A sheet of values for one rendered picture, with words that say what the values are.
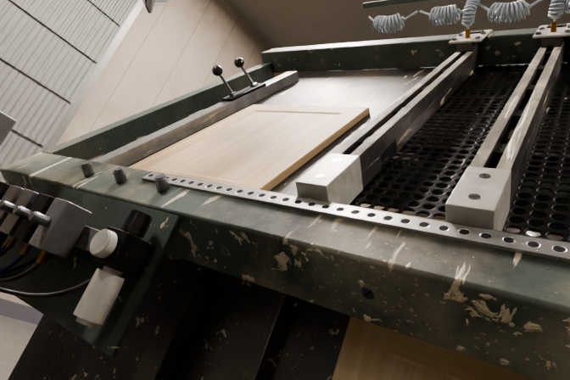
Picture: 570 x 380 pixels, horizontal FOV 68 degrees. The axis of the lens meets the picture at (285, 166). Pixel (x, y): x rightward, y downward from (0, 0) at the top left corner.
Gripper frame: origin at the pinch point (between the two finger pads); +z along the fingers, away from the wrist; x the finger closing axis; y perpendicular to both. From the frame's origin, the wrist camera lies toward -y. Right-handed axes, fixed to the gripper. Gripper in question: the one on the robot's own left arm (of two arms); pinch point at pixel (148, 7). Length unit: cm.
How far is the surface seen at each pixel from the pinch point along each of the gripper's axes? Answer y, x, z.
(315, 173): 1, -63, 45
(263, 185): 3, -48, 48
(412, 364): 9, -78, 75
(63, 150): -13.8, 23.2, 40.3
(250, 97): 44.1, 7.4, 18.4
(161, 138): 6.4, 2.1, 36.2
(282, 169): 9, -46, 44
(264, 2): 261, 251, -147
